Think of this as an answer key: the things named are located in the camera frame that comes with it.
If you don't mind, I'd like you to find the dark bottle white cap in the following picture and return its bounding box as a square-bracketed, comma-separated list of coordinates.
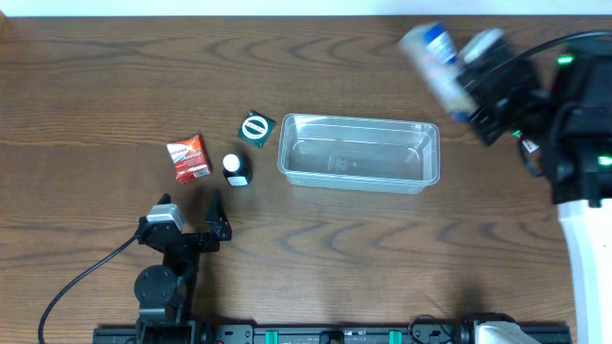
[222, 154, 252, 187]

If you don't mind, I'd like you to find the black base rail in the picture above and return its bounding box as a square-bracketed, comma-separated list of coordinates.
[92, 317, 572, 344]

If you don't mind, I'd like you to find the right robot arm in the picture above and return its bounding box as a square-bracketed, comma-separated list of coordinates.
[458, 31, 611, 343]

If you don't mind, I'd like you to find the blue Kool Fever box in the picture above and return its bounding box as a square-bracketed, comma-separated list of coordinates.
[399, 22, 477, 122]

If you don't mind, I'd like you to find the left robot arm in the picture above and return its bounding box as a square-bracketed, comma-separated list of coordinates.
[134, 189, 232, 343]

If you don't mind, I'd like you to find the red sachet packet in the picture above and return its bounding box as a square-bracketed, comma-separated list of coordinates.
[166, 134, 211, 184]

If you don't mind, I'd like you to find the right black cable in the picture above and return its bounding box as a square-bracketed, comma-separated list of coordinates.
[496, 29, 612, 73]

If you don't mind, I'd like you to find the green square packet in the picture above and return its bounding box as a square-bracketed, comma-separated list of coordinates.
[237, 111, 275, 149]

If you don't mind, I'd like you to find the black cable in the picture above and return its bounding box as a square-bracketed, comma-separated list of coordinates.
[36, 233, 141, 344]
[496, 29, 612, 73]

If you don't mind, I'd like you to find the clear plastic container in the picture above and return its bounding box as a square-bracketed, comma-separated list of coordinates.
[277, 114, 440, 194]

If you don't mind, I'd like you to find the left black cable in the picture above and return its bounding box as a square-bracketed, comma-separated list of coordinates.
[36, 233, 141, 344]

